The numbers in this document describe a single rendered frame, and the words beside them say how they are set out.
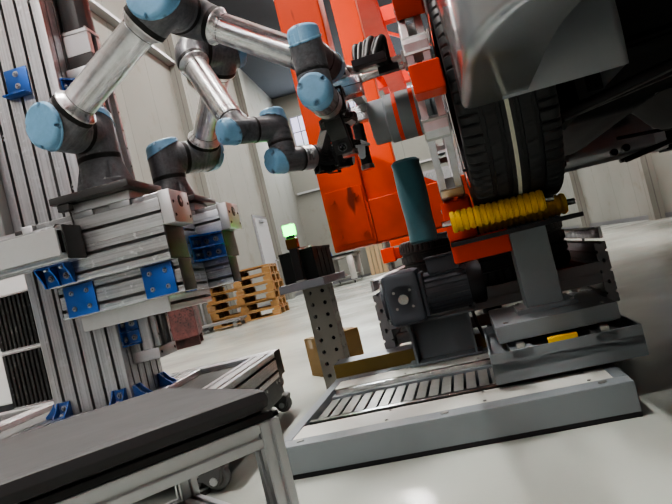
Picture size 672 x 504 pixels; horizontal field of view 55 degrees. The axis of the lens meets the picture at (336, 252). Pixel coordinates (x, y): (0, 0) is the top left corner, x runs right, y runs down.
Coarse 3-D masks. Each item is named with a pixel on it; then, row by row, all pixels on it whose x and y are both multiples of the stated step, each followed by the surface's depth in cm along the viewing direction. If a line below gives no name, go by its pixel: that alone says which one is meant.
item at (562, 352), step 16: (624, 320) 167; (544, 336) 179; (560, 336) 156; (576, 336) 155; (592, 336) 154; (608, 336) 154; (624, 336) 153; (640, 336) 152; (496, 352) 173; (512, 352) 158; (528, 352) 157; (544, 352) 157; (560, 352) 156; (576, 352) 155; (592, 352) 155; (608, 352) 154; (624, 352) 153; (640, 352) 153; (496, 368) 159; (512, 368) 158; (528, 368) 157; (544, 368) 157; (560, 368) 156; (576, 368) 155; (496, 384) 159
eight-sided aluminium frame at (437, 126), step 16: (416, 16) 168; (400, 32) 164; (416, 48) 159; (432, 128) 159; (448, 128) 158; (432, 144) 162; (448, 144) 162; (432, 160) 165; (448, 160) 203; (448, 192) 173; (464, 192) 175
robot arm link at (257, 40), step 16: (208, 16) 160; (224, 16) 161; (192, 32) 162; (208, 32) 161; (224, 32) 160; (240, 32) 159; (256, 32) 158; (272, 32) 157; (240, 48) 161; (256, 48) 158; (272, 48) 156; (288, 48) 155; (288, 64) 157; (336, 64) 153; (336, 80) 159
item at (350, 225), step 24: (288, 0) 237; (312, 0) 235; (288, 24) 237; (312, 120) 236; (312, 144) 236; (336, 192) 234; (360, 192) 232; (336, 216) 234; (360, 216) 233; (336, 240) 234; (360, 240) 233
